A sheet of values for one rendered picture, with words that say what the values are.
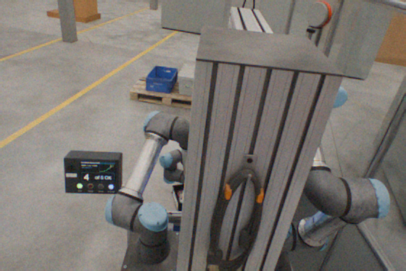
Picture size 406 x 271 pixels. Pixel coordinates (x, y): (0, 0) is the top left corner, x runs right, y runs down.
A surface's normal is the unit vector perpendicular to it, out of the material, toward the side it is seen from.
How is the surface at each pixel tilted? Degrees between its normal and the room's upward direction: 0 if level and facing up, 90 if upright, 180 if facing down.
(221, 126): 90
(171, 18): 90
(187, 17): 90
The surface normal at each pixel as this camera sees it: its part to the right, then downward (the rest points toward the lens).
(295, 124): -0.04, 0.52
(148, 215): 0.22, -0.81
